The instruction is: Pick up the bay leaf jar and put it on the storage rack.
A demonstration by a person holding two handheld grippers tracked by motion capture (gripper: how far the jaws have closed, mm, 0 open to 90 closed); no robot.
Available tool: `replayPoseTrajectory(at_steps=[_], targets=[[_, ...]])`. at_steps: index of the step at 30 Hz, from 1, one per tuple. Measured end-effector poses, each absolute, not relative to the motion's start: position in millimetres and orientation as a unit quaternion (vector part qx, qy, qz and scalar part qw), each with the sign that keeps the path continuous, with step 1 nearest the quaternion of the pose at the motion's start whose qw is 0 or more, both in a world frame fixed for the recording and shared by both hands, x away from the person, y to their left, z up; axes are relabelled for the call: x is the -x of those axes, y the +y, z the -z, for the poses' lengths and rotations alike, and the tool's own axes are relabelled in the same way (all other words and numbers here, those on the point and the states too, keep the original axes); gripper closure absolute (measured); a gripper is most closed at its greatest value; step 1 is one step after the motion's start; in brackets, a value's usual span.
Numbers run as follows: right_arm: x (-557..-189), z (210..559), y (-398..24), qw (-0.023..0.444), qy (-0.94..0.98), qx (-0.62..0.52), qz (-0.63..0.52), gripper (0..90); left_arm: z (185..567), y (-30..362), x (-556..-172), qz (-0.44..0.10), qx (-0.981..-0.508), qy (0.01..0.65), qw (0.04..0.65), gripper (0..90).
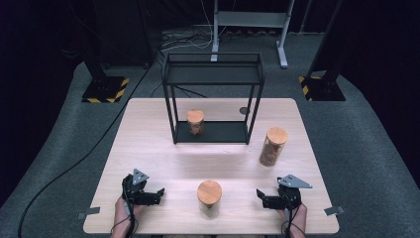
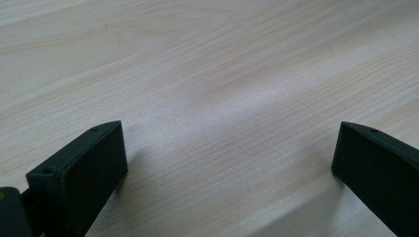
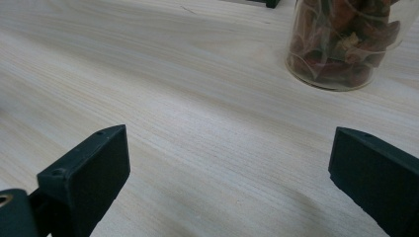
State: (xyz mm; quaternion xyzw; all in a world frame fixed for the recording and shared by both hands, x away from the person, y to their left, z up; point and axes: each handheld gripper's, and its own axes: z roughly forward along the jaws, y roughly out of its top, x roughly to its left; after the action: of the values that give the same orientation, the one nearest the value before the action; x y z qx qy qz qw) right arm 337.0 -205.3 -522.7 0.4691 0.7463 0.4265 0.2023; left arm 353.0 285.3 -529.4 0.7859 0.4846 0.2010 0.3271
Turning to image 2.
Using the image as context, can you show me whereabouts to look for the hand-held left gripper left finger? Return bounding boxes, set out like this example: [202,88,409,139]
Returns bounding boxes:
[20,119,128,237]

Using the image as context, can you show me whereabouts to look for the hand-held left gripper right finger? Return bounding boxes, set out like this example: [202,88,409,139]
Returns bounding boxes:
[331,120,419,237]

